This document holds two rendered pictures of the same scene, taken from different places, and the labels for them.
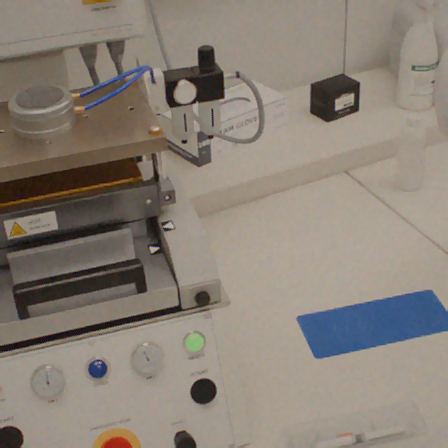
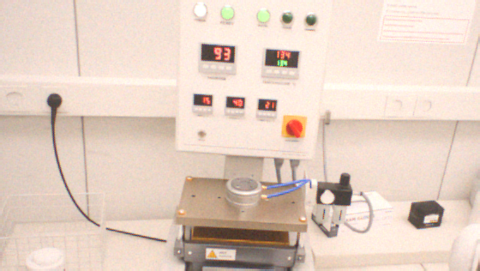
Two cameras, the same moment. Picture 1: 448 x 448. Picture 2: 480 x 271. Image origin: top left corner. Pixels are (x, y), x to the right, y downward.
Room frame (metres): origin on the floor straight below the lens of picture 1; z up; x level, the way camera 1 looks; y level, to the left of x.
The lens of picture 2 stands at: (-0.13, -0.04, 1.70)
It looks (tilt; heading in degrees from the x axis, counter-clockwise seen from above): 26 degrees down; 14
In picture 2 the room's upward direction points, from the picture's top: 6 degrees clockwise
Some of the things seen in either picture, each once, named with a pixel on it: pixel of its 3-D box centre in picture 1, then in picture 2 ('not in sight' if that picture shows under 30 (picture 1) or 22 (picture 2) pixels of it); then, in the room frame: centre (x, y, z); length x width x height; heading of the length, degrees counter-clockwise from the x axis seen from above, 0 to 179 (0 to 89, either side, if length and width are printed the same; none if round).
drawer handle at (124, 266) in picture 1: (80, 287); not in sight; (0.70, 0.21, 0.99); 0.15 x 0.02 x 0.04; 108
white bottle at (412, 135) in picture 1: (411, 151); not in sight; (1.29, -0.29, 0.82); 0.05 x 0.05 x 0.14
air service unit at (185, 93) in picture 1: (193, 98); (332, 201); (1.06, 0.09, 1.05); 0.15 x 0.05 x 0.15; 108
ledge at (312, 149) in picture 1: (337, 121); (424, 230); (1.51, -0.17, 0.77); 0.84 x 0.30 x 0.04; 118
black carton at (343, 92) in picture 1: (335, 97); (425, 214); (1.51, -0.16, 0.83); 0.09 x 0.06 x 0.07; 126
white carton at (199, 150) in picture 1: (226, 121); (352, 213); (1.41, 0.06, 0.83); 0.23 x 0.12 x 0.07; 130
